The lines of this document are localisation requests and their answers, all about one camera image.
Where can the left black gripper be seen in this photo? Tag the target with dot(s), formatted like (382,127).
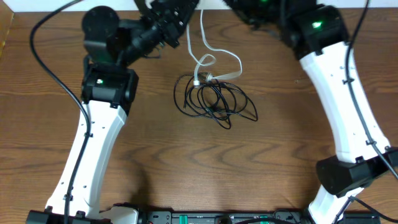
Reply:
(173,23)

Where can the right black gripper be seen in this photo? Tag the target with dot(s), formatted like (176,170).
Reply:
(241,7)

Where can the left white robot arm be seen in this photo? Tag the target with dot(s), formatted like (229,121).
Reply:
(107,91)

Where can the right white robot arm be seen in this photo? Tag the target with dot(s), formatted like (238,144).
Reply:
(318,36)

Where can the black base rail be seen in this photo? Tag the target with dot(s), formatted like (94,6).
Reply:
(279,216)

